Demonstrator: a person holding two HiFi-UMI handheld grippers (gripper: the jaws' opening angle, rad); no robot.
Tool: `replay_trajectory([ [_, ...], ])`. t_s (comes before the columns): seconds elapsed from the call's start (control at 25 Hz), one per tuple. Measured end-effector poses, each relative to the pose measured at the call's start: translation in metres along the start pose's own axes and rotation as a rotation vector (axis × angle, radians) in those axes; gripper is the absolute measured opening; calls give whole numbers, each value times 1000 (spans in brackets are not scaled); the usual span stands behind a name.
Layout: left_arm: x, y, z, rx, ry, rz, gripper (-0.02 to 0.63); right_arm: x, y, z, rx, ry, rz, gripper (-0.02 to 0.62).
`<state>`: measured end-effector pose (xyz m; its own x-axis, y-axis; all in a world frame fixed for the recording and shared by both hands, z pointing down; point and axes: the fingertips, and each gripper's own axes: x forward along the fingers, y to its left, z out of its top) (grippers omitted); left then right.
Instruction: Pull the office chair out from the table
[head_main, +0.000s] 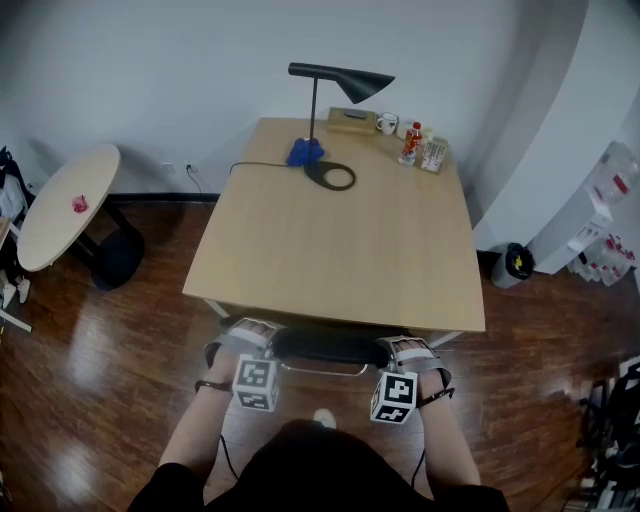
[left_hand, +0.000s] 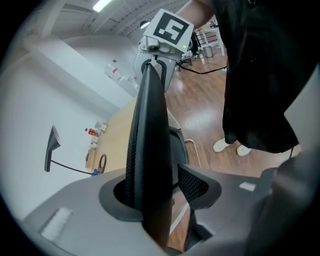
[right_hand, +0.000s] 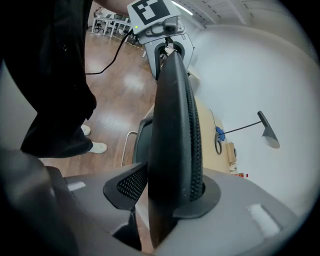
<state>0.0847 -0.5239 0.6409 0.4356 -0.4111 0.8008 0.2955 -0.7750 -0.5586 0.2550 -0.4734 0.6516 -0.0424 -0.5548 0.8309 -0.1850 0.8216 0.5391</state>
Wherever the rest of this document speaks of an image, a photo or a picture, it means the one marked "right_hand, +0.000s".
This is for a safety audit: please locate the wooden desk with white legs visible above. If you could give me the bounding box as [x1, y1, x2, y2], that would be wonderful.
[143, 96, 238, 176]

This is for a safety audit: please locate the person in black clothes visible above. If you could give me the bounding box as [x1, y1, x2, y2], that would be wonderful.
[0, 0, 98, 159]

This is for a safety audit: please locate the black desk lamp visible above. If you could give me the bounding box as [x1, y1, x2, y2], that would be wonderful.
[214, 110, 281, 156]

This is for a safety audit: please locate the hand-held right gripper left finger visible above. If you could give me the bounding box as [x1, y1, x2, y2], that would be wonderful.
[47, 162, 149, 256]

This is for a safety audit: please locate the black lamp cable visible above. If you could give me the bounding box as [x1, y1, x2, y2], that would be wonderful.
[209, 108, 219, 131]

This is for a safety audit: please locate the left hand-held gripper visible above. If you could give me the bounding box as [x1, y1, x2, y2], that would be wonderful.
[126, 0, 196, 81]

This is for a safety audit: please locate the ceiling light strip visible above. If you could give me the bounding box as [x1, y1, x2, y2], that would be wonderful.
[170, 0, 195, 16]

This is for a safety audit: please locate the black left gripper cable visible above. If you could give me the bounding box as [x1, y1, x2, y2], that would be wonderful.
[84, 26, 134, 76]

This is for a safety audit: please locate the person's left forearm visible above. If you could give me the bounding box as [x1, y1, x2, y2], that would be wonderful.
[94, 0, 131, 15]

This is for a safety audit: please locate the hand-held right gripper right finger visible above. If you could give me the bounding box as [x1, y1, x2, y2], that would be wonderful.
[153, 167, 302, 256]

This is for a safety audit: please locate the white frame wooden workbench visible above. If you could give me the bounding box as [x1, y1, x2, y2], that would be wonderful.
[90, 12, 134, 39]

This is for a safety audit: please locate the wooden tissue box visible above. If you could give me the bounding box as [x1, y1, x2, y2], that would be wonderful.
[225, 141, 237, 164]

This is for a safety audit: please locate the black mesh chair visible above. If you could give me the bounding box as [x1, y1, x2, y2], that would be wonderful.
[120, 49, 205, 251]

